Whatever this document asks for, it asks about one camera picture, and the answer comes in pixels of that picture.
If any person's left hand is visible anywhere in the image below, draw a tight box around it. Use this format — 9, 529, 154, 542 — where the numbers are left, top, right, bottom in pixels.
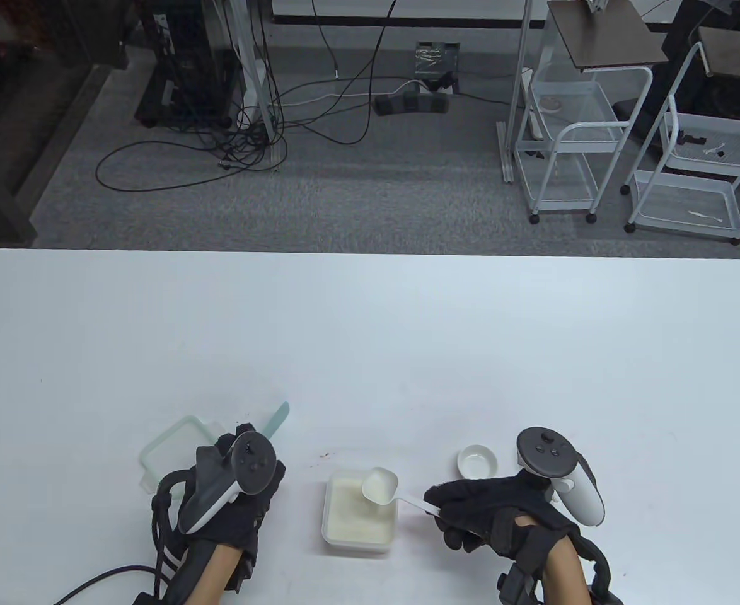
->
187, 423, 287, 571

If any person's right hand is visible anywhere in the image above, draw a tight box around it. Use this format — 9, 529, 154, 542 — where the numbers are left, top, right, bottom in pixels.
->
422, 470, 583, 556

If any small round white dish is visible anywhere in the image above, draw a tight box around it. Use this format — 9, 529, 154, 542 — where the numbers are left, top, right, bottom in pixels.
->
457, 444, 500, 480

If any clear lid with green rim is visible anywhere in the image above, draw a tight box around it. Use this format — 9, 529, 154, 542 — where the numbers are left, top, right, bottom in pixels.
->
140, 415, 223, 493

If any white sugar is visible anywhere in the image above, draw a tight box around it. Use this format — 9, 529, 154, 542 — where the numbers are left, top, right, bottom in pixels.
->
329, 479, 397, 544

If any teal dessert spatula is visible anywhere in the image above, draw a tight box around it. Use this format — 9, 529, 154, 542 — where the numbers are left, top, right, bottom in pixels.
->
263, 401, 291, 439

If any white coffee spoon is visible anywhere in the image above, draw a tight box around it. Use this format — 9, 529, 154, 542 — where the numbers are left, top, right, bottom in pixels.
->
362, 466, 443, 517

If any clear plastic sugar container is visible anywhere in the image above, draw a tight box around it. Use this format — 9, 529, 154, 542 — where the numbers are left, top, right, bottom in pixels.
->
321, 470, 401, 555

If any person's left forearm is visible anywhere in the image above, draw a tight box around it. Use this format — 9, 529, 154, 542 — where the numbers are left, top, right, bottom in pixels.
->
181, 545, 245, 605

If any person's right forearm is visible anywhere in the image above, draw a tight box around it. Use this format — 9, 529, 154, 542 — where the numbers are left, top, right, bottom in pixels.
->
537, 536, 588, 605

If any black and white left controller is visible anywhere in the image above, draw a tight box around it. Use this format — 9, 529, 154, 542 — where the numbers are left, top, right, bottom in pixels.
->
178, 432, 277, 535

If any black and white controller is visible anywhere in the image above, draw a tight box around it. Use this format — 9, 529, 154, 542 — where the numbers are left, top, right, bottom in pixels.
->
178, 432, 277, 535
516, 427, 605, 527

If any black and white right controller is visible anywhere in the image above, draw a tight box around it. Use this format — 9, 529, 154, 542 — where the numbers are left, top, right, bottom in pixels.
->
516, 427, 605, 527

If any black power strip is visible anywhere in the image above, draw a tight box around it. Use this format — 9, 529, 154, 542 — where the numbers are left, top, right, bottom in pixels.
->
373, 90, 453, 117

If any black floor box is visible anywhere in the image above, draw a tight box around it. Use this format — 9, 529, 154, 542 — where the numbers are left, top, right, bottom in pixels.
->
415, 42, 460, 89

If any black computer rack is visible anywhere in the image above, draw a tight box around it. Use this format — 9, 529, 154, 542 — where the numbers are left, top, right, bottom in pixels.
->
134, 0, 245, 130

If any dark glass partition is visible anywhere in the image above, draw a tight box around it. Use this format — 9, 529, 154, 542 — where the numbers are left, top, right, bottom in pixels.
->
0, 0, 137, 248

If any white cart with brown top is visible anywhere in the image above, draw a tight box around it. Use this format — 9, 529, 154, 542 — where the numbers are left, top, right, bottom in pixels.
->
622, 26, 740, 246
514, 0, 670, 224

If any black glove cable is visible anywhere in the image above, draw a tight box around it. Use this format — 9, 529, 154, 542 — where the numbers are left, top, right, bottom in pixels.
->
52, 479, 188, 605

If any silver aluminium frame leg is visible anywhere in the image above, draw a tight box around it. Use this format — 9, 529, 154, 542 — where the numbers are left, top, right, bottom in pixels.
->
496, 0, 535, 185
228, 0, 287, 171

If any bundle of black floor cables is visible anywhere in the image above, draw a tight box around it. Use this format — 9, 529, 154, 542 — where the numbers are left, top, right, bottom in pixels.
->
96, 0, 465, 193

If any white floor cable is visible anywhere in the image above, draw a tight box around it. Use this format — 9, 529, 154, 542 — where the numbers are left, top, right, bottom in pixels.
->
275, 79, 421, 108

